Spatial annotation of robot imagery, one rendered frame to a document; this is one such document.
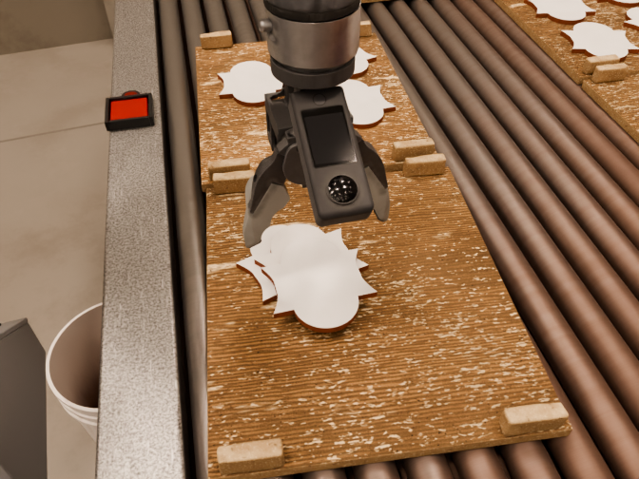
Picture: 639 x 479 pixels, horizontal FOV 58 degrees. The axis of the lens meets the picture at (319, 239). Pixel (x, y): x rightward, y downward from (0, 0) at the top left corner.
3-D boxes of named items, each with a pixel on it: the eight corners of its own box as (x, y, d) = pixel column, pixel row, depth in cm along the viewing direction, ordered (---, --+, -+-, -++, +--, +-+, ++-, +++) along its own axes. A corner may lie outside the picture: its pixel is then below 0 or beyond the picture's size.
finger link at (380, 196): (391, 177, 65) (347, 128, 59) (411, 212, 61) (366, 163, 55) (369, 193, 66) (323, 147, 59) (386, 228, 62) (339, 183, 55)
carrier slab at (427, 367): (209, 487, 53) (207, 479, 52) (207, 196, 82) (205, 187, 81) (569, 436, 57) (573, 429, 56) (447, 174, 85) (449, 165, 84)
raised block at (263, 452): (220, 477, 53) (216, 464, 51) (220, 457, 54) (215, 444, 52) (285, 468, 53) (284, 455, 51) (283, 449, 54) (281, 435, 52)
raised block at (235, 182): (214, 196, 80) (211, 180, 78) (214, 187, 81) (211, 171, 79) (257, 192, 80) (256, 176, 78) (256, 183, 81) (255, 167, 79)
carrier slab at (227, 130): (203, 193, 82) (201, 184, 81) (196, 54, 111) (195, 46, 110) (438, 166, 87) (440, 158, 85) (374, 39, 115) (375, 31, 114)
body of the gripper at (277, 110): (336, 132, 61) (338, 21, 52) (362, 183, 55) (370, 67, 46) (264, 144, 59) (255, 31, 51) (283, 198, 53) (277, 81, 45)
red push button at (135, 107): (111, 127, 94) (109, 121, 93) (112, 107, 99) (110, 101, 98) (149, 123, 95) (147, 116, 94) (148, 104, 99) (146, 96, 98)
